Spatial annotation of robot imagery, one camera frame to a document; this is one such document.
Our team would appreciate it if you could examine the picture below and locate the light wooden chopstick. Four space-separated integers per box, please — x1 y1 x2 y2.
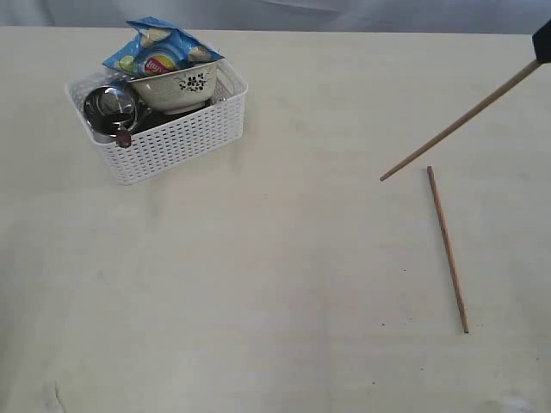
379 59 542 182

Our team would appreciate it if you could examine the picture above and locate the brown wooden chopstick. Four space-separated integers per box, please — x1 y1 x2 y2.
426 166 469 334

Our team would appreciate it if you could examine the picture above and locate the dark wooden spoon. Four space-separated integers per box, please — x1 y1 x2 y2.
115 127 132 149

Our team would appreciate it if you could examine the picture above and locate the white plastic woven basket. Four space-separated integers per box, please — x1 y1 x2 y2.
65 60 248 185

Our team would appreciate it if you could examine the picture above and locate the speckled ceramic floral bowl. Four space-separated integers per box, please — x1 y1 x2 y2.
129 61 219 114

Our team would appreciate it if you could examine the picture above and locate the blue Lays chip bag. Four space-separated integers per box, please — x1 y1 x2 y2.
102 16 223 78

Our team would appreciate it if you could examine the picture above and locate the stainless steel cup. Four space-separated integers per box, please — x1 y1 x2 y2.
83 81 146 142

